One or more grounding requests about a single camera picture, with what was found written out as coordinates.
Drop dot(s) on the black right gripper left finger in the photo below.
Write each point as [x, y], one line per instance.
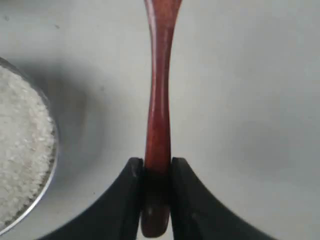
[114, 216]

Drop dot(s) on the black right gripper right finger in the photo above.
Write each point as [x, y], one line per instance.
[281, 202]

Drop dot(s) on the dark red wooden spoon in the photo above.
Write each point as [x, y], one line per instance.
[162, 16]

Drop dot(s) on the steel bowl of rice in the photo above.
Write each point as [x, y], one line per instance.
[29, 145]

